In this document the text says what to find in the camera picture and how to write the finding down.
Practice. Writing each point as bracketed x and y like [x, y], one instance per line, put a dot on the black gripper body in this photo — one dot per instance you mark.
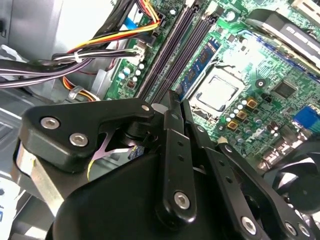
[112, 212]

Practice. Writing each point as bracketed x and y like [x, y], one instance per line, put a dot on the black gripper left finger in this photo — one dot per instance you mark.
[62, 125]

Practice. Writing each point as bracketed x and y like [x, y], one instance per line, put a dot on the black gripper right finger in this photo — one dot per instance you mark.
[220, 165]

